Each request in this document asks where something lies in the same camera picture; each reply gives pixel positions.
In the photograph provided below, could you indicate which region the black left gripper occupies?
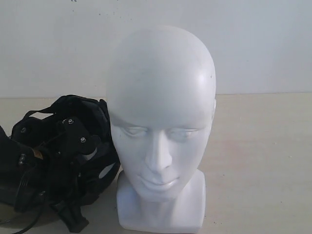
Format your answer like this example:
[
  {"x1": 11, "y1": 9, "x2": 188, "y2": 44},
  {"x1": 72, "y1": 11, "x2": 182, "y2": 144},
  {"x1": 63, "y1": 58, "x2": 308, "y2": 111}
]
[{"x1": 0, "y1": 118, "x2": 98, "y2": 234}]

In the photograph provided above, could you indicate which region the white mannequin head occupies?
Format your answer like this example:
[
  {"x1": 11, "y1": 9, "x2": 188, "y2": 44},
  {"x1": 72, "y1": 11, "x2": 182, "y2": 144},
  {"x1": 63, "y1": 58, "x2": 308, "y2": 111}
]
[{"x1": 106, "y1": 25, "x2": 216, "y2": 227}]

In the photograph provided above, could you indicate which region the black helmet with tinted visor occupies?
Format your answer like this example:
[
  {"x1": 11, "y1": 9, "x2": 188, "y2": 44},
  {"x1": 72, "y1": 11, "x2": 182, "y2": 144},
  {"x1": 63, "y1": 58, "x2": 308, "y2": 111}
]
[{"x1": 12, "y1": 95, "x2": 120, "y2": 204}]

